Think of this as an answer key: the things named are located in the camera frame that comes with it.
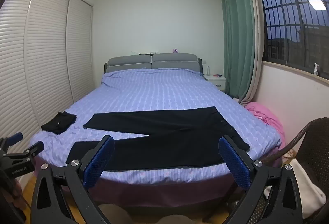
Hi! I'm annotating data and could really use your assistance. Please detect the beige curtain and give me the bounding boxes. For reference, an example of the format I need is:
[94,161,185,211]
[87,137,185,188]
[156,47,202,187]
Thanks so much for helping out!
[239,0,266,111]

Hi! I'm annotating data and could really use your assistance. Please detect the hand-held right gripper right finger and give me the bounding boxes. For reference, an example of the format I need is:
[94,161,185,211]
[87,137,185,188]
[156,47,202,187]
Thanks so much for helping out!
[218,135,304,224]

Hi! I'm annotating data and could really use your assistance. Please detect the barred window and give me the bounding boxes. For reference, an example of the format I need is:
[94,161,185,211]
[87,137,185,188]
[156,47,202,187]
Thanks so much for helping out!
[259,0,329,77]

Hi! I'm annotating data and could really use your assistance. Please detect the black pants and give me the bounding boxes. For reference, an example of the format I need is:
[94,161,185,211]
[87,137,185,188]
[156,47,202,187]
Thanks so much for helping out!
[65,106,251,171]

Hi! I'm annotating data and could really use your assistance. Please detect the brown wicker chair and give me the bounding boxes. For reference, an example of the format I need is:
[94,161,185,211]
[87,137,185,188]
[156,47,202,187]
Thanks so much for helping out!
[262,117,329,224]

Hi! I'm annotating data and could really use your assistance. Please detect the pink blanket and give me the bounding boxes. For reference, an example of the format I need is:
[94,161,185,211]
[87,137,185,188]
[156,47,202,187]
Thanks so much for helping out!
[244,101,286,148]

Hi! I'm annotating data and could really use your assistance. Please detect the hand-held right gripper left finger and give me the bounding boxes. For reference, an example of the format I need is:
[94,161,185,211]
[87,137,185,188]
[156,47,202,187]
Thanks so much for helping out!
[30,135,115,224]

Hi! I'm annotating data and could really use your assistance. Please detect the white louvered wardrobe door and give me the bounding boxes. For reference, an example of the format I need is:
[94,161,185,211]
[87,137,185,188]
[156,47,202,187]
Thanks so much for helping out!
[66,0,95,103]
[0,0,39,163]
[24,0,72,125]

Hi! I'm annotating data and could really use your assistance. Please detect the green curtain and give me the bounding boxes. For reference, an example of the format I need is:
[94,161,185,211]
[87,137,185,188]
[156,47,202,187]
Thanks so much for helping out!
[220,0,257,102]

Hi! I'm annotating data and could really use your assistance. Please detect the person's left hand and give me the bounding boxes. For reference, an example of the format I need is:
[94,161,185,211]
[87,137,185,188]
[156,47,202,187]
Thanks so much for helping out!
[11,180,27,212]

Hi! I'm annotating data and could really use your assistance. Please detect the white nightstand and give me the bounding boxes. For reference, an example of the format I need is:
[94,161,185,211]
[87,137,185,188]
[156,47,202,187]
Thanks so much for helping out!
[204,75,227,91]

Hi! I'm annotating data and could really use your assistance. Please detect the folded black garment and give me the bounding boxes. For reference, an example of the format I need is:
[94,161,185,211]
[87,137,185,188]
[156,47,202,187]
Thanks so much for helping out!
[41,111,78,135]

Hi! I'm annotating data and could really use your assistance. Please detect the grey padded headboard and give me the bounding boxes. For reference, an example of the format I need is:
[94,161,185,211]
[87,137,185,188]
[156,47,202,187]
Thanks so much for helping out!
[104,53,203,76]

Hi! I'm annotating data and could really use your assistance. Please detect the bed with purple floral sheet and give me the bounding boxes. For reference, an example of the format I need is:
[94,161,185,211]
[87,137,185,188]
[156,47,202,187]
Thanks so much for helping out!
[28,68,282,208]

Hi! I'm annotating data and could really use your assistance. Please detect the white cloth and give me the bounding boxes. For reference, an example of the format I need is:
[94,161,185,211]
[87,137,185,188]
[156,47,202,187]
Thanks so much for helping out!
[264,159,327,220]

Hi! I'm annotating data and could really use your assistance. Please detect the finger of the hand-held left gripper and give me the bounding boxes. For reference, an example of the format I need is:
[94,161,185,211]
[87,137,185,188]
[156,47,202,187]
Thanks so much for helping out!
[5,141,45,163]
[0,132,23,149]

